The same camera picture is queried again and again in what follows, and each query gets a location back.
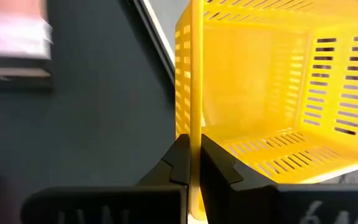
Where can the black table mat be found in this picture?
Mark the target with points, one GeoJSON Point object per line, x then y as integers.
{"type": "Point", "coordinates": [89, 124]}

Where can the yellow plastic basket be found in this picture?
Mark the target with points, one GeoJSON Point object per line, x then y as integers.
{"type": "Point", "coordinates": [244, 77]}

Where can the black metal table frame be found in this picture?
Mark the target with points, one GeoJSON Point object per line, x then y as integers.
{"type": "Point", "coordinates": [149, 28]}

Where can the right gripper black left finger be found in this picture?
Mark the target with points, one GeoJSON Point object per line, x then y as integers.
{"type": "Point", "coordinates": [172, 168]}

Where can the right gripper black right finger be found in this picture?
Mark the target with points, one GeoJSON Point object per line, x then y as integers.
{"type": "Point", "coordinates": [219, 174]}

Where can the wooden shelf with black frame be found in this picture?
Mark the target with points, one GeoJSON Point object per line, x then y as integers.
{"type": "Point", "coordinates": [11, 37]}

